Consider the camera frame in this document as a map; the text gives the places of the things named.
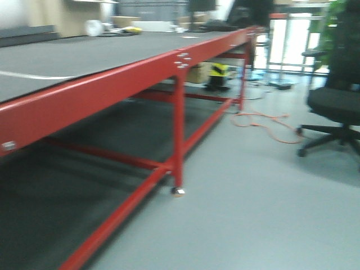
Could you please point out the yellow black box under table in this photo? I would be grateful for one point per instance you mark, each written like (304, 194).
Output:
(218, 78)

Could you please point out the black office chair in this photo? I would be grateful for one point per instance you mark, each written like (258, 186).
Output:
(338, 99)

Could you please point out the black table mat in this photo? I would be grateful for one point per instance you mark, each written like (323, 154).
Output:
(31, 67)

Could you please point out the red metal table frame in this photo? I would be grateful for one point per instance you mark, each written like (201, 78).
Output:
(78, 157)

